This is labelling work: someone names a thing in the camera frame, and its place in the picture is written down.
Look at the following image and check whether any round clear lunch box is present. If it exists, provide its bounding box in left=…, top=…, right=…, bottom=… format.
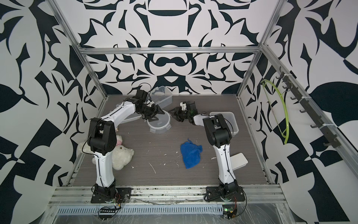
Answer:
left=147, top=111, right=172, bottom=134

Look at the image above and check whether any clear rectangular lunch box lid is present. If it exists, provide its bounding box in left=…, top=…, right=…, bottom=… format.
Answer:
left=115, top=101, right=141, bottom=125

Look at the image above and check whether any tall rectangular clear lunch box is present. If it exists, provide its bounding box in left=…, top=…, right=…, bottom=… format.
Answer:
left=150, top=86, right=172, bottom=109

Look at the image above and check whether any blue microfiber cloth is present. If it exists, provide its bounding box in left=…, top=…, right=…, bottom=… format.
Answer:
left=180, top=139, right=203, bottom=169

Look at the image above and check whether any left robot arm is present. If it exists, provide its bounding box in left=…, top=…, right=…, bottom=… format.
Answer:
left=87, top=97, right=164, bottom=197

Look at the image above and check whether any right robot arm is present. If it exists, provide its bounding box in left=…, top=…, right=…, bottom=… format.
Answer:
left=168, top=101, right=238, bottom=197

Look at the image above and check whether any square clear lunch box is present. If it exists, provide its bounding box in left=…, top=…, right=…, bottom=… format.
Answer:
left=209, top=112, right=239, bottom=137

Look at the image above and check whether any white plush toy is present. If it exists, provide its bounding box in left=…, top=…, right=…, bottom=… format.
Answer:
left=76, top=135, right=134, bottom=170

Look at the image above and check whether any white flat box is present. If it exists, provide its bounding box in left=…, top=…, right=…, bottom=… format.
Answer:
left=230, top=153, right=249, bottom=170

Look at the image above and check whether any green bow saw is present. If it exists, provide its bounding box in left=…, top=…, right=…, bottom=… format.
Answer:
left=261, top=79, right=290, bottom=145

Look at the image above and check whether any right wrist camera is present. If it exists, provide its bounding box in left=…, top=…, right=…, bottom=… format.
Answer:
left=180, top=102, right=187, bottom=112

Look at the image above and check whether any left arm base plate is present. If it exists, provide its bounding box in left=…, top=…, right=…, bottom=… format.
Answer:
left=90, top=187, right=132, bottom=204

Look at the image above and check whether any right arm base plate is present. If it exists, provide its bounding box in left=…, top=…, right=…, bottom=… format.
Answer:
left=204, top=186, right=246, bottom=202

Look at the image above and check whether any black wall hook rack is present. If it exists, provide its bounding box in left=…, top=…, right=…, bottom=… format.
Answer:
left=277, top=68, right=342, bottom=148

